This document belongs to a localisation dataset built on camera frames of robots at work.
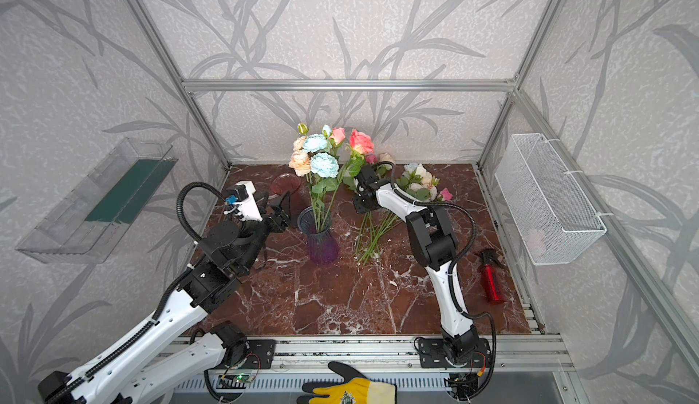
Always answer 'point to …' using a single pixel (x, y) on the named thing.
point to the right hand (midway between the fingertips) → (363, 196)
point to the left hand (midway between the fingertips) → (284, 185)
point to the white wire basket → (554, 223)
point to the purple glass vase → (322, 247)
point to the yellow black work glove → (353, 388)
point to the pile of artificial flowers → (414, 181)
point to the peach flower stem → (300, 162)
